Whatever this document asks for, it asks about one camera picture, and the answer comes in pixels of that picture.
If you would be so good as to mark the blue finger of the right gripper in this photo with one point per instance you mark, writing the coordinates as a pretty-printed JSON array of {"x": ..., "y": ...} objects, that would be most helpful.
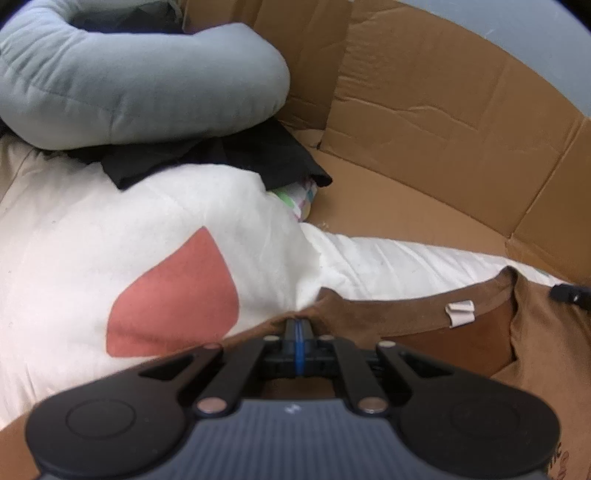
[{"x": 571, "y": 294}]

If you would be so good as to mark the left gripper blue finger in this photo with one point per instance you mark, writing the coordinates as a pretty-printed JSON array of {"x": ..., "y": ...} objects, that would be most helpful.
[
  {"x": 305, "y": 340},
  {"x": 290, "y": 345}
]

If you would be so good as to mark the brown printed t-shirt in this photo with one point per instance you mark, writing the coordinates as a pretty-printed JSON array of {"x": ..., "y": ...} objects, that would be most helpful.
[{"x": 491, "y": 381}]

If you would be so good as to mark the black cloth under neck pillow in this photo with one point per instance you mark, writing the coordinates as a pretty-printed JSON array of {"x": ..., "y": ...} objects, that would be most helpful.
[{"x": 267, "y": 149}]

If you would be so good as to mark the cream bear print blanket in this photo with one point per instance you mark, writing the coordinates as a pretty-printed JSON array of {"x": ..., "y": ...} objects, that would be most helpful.
[{"x": 95, "y": 280}]

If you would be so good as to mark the flattened brown cardboard box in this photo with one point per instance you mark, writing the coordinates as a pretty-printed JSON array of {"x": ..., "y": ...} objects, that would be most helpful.
[{"x": 431, "y": 133}]

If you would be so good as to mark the grey neck pillow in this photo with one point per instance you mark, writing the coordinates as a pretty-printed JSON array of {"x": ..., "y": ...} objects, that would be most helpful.
[{"x": 63, "y": 87}]

